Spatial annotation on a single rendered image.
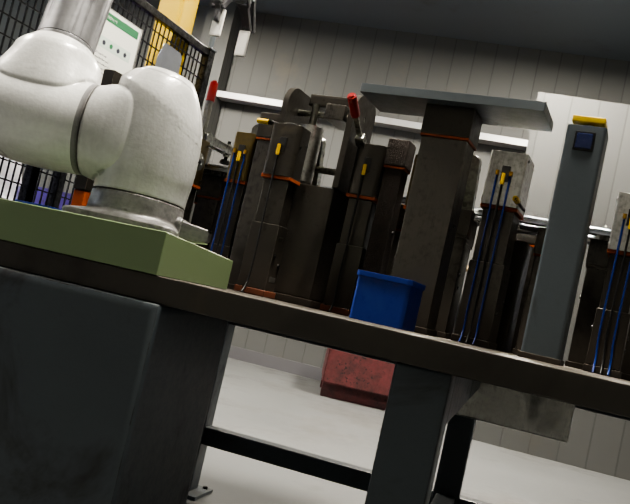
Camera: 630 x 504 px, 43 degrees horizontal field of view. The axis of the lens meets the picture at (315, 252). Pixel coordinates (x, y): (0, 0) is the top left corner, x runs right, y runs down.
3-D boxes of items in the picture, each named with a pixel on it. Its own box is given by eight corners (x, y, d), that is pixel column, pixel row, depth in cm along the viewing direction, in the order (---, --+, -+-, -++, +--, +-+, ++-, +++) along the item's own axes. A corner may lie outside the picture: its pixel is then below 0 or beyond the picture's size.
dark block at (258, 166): (252, 294, 190) (292, 122, 192) (238, 291, 183) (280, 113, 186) (234, 289, 192) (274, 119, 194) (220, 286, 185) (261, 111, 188)
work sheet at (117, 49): (120, 121, 261) (143, 30, 263) (75, 99, 240) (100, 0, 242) (115, 120, 261) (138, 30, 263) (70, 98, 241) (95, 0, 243)
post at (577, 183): (563, 366, 150) (610, 139, 153) (559, 365, 143) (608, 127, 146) (522, 356, 153) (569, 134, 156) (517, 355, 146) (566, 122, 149)
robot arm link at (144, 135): (178, 202, 125) (211, 69, 128) (65, 176, 125) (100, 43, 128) (192, 217, 141) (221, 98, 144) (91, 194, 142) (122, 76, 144)
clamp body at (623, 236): (621, 381, 162) (656, 206, 165) (619, 381, 152) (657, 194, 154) (583, 372, 165) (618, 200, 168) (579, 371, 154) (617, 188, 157)
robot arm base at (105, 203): (195, 242, 123) (203, 207, 123) (57, 212, 125) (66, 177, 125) (216, 256, 141) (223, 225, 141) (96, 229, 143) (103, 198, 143)
